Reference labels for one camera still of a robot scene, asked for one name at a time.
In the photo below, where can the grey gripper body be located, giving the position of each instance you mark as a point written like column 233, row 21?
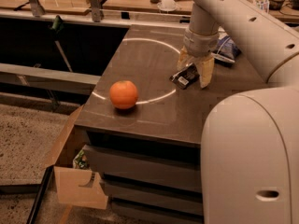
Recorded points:
column 199, row 46

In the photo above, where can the green handled tool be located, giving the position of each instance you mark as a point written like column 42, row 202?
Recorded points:
column 56, row 30

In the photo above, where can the grey drawer cabinet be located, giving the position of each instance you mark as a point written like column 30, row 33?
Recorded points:
column 149, row 155

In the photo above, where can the black rxbar chocolate wrapper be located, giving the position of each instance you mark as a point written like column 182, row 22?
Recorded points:
column 185, row 77

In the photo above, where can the black mesh cup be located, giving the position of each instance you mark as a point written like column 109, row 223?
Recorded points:
column 276, row 4

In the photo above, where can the green snack bag in box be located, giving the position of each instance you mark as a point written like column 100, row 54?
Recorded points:
column 80, row 161

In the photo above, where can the middle metal bracket post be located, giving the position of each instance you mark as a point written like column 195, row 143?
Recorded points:
column 96, row 10

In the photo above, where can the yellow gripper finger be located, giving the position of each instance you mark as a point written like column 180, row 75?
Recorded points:
column 184, row 59
column 205, row 67

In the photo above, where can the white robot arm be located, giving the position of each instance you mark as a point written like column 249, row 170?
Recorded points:
column 250, row 144

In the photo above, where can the open cardboard box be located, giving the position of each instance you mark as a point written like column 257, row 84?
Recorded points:
column 78, row 187

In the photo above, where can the colourful small carton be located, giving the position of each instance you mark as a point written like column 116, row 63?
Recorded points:
column 262, row 5

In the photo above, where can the metal bracket post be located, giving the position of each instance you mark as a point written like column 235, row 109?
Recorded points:
column 96, row 10
column 36, row 8

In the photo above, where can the blue chip bag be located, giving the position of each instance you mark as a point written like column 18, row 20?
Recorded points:
column 226, row 51

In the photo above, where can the left metal bracket post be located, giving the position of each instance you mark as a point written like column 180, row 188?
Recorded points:
column 36, row 8

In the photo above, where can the grey metal rail beam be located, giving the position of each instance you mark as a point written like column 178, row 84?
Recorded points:
column 47, row 79

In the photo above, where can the orange fruit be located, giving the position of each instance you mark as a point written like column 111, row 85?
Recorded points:
column 123, row 94

